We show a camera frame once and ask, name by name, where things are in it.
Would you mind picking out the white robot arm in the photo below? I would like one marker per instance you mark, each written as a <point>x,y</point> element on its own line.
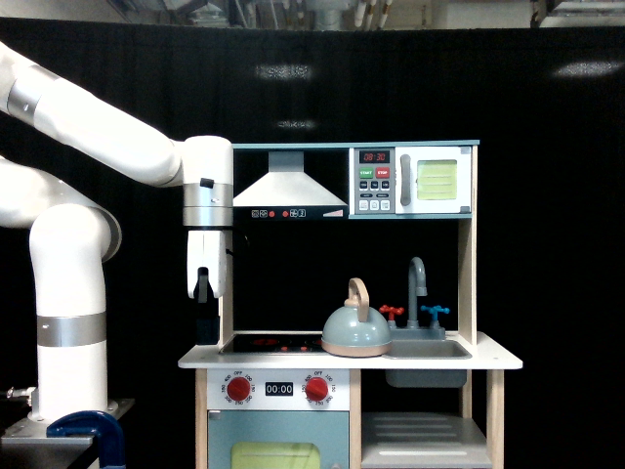
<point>71,236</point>

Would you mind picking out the blue metal clamp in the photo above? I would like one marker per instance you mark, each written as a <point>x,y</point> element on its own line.
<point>98,424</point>

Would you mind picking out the grey toy teapot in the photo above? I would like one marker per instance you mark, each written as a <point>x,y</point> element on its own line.
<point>356,330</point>

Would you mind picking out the grey toy sink basin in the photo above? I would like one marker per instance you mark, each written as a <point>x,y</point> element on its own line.
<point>427,378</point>

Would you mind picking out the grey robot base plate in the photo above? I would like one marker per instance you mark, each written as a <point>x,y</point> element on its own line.
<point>24,444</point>

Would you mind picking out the grey toy faucet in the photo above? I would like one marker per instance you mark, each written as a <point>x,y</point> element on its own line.
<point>417,287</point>

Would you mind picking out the white toy microwave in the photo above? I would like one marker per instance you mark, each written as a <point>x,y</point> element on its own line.
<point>434,180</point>

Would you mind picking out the blue toy oven door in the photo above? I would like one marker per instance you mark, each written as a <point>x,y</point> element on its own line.
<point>278,439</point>

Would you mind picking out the black toy stove top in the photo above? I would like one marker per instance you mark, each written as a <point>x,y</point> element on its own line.
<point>278,343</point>

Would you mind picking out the red stove knob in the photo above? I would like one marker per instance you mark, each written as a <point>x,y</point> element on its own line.
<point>238,389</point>
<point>316,389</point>

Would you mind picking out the left red stove knob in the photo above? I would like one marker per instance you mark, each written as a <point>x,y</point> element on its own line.
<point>238,389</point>

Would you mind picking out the wooden toy kitchen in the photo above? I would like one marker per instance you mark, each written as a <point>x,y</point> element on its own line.
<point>290,277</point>

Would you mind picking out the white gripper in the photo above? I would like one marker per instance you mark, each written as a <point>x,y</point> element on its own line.
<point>207,278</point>

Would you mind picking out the grey toy range hood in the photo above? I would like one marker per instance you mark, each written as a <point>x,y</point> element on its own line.
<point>287,193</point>

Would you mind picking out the right red stove knob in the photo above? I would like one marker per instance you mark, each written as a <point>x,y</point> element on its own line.
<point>316,389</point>

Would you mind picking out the grey lower shelf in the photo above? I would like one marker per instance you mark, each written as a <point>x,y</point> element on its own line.
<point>422,440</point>

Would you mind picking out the red tap handle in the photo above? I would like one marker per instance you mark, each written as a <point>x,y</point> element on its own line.
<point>391,312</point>

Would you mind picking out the blue tap handle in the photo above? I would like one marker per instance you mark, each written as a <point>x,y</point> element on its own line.
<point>435,312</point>

